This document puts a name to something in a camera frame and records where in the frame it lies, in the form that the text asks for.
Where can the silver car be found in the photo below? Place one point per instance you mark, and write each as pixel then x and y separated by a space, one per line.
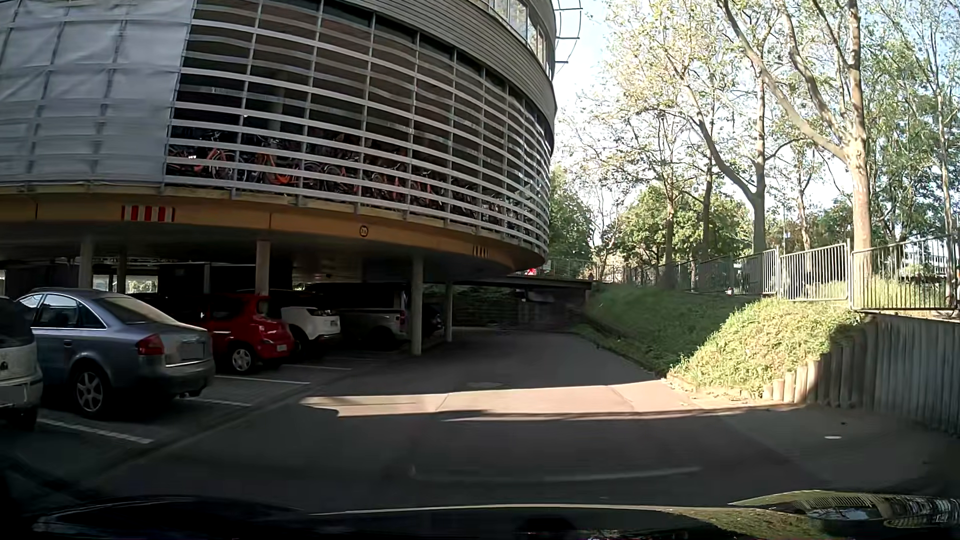
pixel 375 324

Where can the white car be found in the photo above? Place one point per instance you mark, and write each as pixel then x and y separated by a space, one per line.
pixel 311 319

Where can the grey asphalt road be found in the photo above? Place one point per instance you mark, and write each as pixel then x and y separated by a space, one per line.
pixel 525 457

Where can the round slatted parking building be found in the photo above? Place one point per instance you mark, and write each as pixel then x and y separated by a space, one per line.
pixel 315 135

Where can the red small car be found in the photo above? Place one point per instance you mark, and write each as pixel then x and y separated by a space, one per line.
pixel 244 334

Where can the grass bank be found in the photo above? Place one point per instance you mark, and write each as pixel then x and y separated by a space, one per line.
pixel 720 337

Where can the car's own bonnet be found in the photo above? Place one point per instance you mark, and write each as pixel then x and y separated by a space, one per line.
pixel 465 521

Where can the row of trees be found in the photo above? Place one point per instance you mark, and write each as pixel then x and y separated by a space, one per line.
pixel 757 135

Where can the grey metal railing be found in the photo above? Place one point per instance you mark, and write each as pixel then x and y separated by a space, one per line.
pixel 814 271

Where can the grey saloon car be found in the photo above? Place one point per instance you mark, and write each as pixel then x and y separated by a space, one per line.
pixel 120 346

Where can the road markings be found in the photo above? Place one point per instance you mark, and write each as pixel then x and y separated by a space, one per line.
pixel 97 432

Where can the white vehicle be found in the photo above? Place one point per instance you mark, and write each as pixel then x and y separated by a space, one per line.
pixel 15 367

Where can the grey palisade retaining wall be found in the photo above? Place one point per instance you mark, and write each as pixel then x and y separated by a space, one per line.
pixel 911 367

